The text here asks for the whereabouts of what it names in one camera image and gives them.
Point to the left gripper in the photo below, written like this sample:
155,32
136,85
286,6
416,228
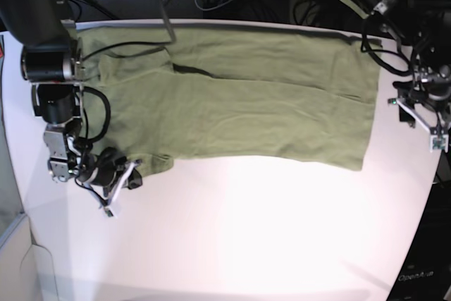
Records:
433,94

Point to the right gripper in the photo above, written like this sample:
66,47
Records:
105,175

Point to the green T-shirt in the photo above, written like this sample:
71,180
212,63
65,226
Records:
233,93

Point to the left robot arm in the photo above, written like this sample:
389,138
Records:
411,39

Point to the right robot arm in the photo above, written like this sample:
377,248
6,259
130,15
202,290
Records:
77,116

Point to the white side cabinet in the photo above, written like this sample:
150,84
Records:
27,269

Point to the black OpenArm base box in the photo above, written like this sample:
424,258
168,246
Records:
425,273

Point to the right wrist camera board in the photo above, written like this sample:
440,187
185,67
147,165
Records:
110,212

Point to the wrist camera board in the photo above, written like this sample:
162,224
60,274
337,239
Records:
110,212
439,143

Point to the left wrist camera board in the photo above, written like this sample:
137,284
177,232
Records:
439,143

